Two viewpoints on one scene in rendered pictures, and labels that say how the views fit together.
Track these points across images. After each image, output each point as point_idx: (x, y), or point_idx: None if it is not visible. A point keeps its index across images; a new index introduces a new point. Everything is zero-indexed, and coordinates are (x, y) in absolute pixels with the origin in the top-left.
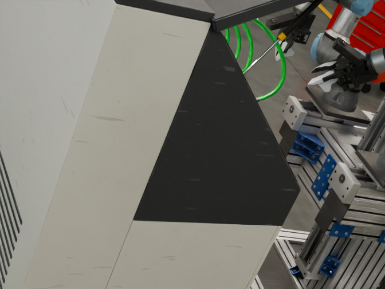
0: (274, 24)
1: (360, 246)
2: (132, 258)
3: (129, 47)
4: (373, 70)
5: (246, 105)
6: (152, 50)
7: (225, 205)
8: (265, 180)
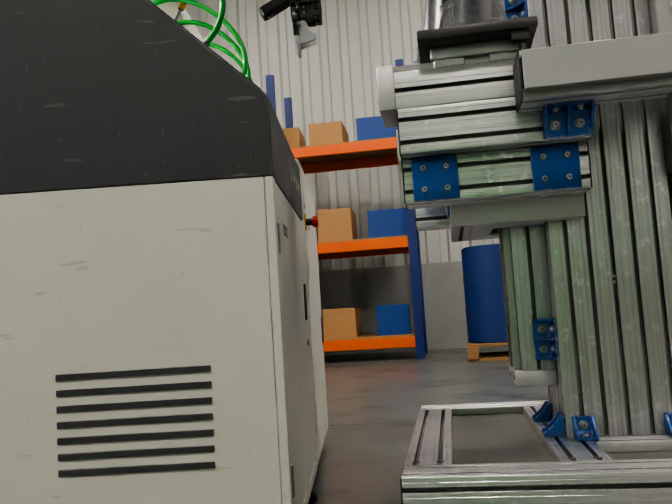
0: (263, 5)
1: (570, 267)
2: (7, 273)
3: None
4: None
5: None
6: None
7: (133, 145)
8: (184, 86)
